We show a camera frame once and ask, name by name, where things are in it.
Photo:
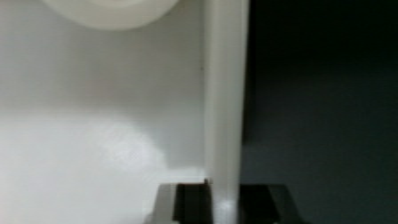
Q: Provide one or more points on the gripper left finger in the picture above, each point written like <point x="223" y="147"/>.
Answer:
<point x="184" y="204"/>

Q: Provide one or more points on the white square tabletop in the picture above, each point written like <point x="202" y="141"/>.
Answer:
<point x="122" y="106"/>

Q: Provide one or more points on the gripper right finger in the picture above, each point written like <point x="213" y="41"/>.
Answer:
<point x="268" y="205"/>

